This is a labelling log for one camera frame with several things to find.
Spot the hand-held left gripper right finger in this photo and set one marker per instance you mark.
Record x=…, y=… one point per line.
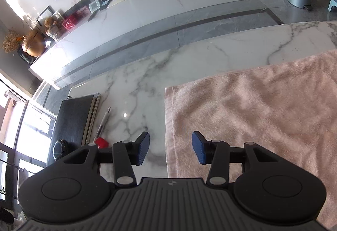
x=199, y=148

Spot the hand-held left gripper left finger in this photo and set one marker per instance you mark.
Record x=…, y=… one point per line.
x=142, y=148

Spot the pink towel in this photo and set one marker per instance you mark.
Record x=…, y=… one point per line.
x=250, y=115

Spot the small red block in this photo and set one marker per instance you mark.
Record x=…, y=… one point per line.
x=101, y=142

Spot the white pen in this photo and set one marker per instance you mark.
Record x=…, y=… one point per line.
x=103, y=123

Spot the black notebook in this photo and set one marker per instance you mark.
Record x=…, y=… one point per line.
x=73, y=123

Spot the black wristwatch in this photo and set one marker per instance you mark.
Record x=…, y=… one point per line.
x=61, y=149

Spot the glass balcony door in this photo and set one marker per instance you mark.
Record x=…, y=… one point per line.
x=26, y=125

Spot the red gift box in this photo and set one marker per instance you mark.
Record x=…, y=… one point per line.
x=69, y=23

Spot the dark pink box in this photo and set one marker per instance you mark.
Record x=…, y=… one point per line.
x=82, y=13

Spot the white desk clock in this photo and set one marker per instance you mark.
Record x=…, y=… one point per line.
x=94, y=6

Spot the brown teddy bear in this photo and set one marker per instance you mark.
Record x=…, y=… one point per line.
x=51, y=28

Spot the round wooden vase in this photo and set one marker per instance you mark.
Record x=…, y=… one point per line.
x=33, y=43

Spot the dried flower bunch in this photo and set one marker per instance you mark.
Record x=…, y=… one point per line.
x=10, y=41

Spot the pale green stool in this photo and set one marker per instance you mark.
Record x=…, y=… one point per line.
x=333, y=5

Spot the black picture frame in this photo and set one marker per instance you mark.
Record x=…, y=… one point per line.
x=43, y=13

